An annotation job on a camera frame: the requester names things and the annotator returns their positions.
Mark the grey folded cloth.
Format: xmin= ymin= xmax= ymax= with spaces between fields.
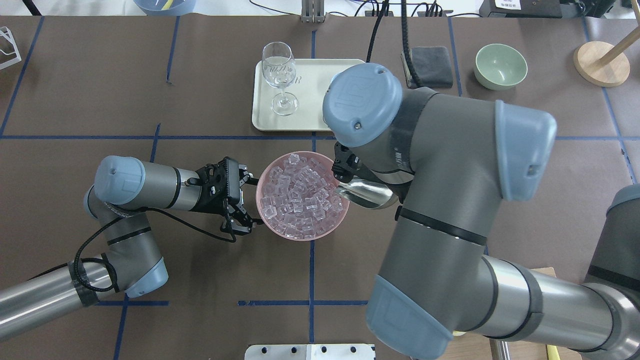
xmin=409 ymin=46 xmax=453 ymax=89

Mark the cream serving tray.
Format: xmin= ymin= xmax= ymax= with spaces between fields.
xmin=251 ymin=58 xmax=364 ymax=132

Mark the blue bowl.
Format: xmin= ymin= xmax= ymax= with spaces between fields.
xmin=133 ymin=0 xmax=198 ymax=16

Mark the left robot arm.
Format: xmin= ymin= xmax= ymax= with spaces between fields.
xmin=0 ymin=155 xmax=263 ymax=341

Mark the pink bowl of ice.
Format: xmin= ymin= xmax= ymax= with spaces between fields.
xmin=255 ymin=151 xmax=350 ymax=241

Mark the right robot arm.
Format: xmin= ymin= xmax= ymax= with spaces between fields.
xmin=322 ymin=63 xmax=640 ymax=360

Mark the green ceramic bowl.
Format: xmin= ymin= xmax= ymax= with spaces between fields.
xmin=473 ymin=43 xmax=529 ymax=91

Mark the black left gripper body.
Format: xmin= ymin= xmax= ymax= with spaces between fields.
xmin=188 ymin=156 xmax=243 ymax=215

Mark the wooden cutting board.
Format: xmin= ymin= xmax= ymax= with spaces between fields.
xmin=450 ymin=266 xmax=586 ymax=360

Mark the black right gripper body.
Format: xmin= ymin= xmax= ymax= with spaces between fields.
xmin=331 ymin=142 xmax=361 ymax=183

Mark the wooden paper towel stand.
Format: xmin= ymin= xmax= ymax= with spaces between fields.
xmin=573 ymin=27 xmax=640 ymax=88

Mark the clear wine glass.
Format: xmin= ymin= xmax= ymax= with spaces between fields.
xmin=260 ymin=41 xmax=298 ymax=117

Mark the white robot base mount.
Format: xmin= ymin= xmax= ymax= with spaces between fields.
xmin=244 ymin=343 xmax=377 ymax=360

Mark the white wire cup rack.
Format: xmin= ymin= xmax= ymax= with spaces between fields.
xmin=0 ymin=26 xmax=22 ymax=71

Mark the metal ice scoop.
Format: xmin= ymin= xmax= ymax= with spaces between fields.
xmin=334 ymin=177 xmax=399 ymax=210

